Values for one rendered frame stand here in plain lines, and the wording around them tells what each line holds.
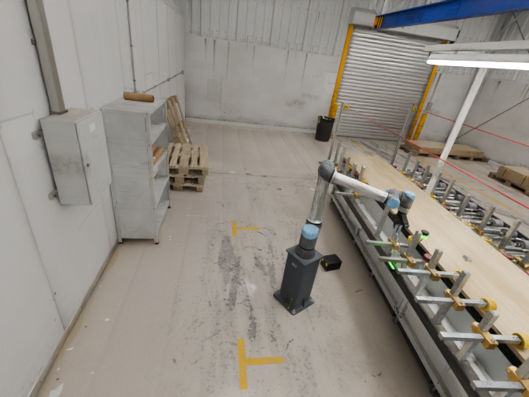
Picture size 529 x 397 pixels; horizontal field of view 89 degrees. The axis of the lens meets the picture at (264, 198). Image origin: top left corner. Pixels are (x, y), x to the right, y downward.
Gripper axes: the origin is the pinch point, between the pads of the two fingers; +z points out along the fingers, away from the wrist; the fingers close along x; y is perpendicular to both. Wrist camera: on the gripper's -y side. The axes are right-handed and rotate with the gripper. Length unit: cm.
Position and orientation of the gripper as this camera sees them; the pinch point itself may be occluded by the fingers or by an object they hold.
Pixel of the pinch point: (395, 232)
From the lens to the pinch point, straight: 257.0
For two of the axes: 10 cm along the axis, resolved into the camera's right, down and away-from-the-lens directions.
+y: -0.4, -4.7, 8.8
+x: -9.9, -0.9, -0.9
